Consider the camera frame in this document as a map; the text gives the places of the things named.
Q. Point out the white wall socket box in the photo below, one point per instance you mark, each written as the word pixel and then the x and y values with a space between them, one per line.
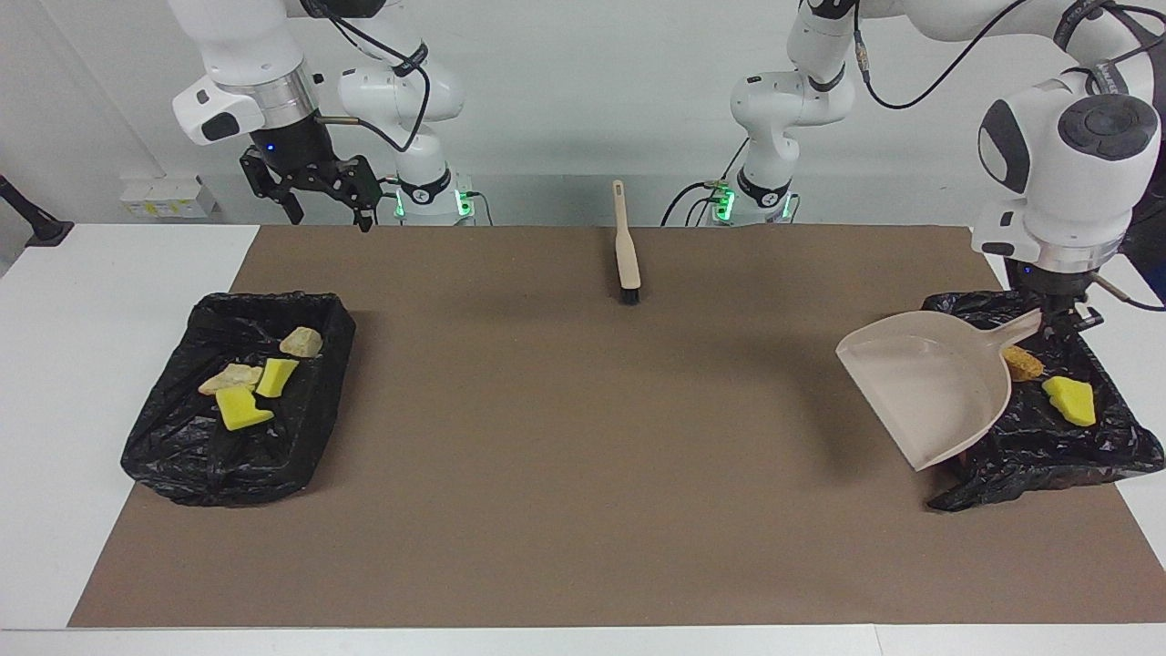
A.
pixel 168 196

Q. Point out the striped croissant piece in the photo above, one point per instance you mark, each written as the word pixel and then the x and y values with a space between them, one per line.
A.
pixel 301 343

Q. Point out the black bag lined pink bin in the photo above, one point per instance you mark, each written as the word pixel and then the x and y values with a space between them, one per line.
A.
pixel 1048 446

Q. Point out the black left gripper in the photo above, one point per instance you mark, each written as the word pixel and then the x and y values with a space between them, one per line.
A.
pixel 1055 287

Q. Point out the brown bread roll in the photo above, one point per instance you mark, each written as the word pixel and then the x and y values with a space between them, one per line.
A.
pixel 1025 364

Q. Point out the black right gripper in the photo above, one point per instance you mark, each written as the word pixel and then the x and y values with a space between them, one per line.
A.
pixel 296 150

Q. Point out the beige hand brush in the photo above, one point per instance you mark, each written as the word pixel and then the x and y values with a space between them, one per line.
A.
pixel 626 246

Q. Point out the large yellow sponge piece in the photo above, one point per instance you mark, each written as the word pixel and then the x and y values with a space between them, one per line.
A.
pixel 241 410

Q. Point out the beige plastic dustpan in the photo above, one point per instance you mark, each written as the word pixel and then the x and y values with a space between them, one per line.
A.
pixel 929 392

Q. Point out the black stand leg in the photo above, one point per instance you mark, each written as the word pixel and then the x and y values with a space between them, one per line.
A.
pixel 32 219

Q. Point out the brown table mat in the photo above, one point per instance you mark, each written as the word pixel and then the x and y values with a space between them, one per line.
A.
pixel 547 547

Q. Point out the pale bread chunk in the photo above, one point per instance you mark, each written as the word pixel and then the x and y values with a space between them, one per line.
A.
pixel 230 378

